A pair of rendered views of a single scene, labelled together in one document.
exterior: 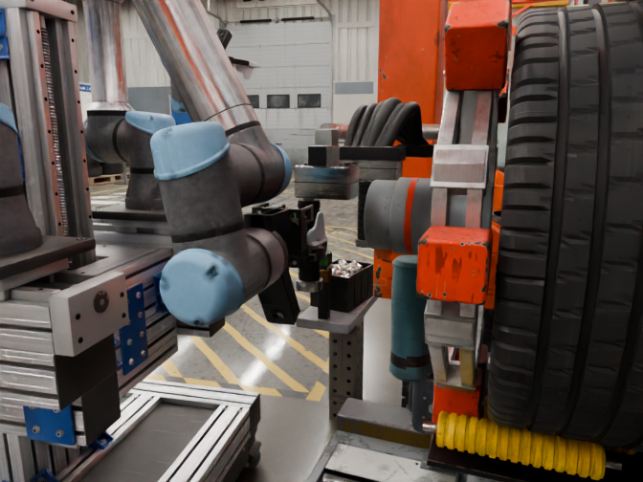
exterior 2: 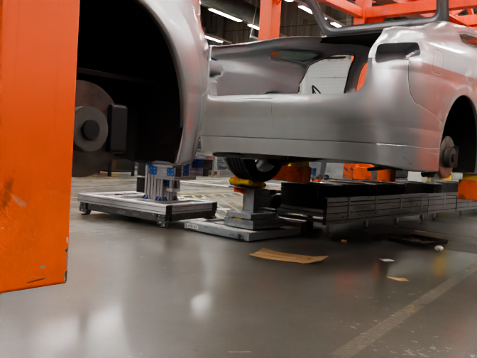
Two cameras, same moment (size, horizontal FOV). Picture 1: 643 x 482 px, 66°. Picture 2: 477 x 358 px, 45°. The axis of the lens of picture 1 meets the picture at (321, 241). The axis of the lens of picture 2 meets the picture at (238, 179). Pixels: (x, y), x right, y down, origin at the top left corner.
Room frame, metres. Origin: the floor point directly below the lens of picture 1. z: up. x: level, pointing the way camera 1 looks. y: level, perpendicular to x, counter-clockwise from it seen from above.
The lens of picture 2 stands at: (-4.35, -2.17, 0.82)
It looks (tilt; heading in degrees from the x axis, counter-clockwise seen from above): 3 degrees down; 20
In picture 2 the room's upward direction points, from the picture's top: 4 degrees clockwise
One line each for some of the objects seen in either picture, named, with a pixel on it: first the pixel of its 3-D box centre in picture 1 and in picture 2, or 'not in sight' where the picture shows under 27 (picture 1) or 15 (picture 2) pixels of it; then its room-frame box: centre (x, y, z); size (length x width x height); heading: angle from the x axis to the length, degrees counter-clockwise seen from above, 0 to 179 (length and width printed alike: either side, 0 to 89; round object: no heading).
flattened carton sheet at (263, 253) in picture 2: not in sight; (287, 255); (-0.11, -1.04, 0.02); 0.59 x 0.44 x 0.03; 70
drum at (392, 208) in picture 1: (428, 217); not in sight; (0.88, -0.19, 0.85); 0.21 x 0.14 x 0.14; 70
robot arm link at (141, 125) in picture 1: (150, 139); not in sight; (1.26, 0.42, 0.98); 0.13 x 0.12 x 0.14; 62
